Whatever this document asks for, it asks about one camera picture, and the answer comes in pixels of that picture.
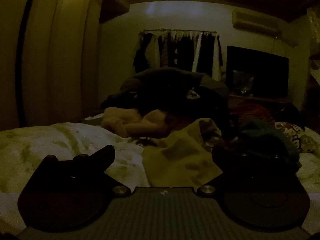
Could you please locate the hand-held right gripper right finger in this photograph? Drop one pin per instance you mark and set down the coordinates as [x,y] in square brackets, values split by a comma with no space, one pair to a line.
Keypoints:
[220,155]

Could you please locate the dark television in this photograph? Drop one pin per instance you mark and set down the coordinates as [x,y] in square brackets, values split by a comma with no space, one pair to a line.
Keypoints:
[257,72]

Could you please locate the pile of dark clothes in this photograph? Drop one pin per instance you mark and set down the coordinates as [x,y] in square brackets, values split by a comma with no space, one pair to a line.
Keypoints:
[170,90]

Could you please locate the dark green cloth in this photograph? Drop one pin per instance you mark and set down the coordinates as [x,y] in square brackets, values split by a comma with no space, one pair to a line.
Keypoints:
[267,135]

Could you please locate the clothes rack with hanging clothes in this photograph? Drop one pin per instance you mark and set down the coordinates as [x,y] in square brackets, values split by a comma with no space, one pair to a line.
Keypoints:
[178,50]

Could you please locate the wooden wardrobe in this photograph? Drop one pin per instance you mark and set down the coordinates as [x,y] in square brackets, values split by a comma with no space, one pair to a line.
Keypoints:
[57,55]

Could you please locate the red cloth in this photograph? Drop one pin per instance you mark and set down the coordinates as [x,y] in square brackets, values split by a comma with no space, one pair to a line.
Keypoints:
[252,112]

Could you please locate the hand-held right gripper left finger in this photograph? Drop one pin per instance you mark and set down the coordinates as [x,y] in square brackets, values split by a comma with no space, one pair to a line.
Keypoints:
[105,155]

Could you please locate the white patterned blanket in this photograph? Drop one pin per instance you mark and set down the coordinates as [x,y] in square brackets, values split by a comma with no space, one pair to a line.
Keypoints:
[62,150]

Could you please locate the floral patterned cloth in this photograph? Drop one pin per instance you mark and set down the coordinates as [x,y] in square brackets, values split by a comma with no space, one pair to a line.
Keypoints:
[292,132]

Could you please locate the wall air conditioner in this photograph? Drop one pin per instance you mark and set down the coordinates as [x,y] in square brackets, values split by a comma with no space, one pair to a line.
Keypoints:
[255,21]

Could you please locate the yellow cloth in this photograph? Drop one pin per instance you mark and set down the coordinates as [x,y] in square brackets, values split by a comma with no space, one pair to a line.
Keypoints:
[180,160]

